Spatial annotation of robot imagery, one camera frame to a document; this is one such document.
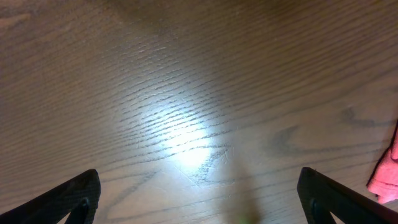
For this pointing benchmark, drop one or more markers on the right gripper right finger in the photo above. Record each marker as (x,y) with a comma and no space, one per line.
(322,198)

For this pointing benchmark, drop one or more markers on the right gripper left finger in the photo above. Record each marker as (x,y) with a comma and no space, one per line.
(77,199)

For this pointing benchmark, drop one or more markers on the coral red t-shirt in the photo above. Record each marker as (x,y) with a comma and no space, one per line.
(383,181)

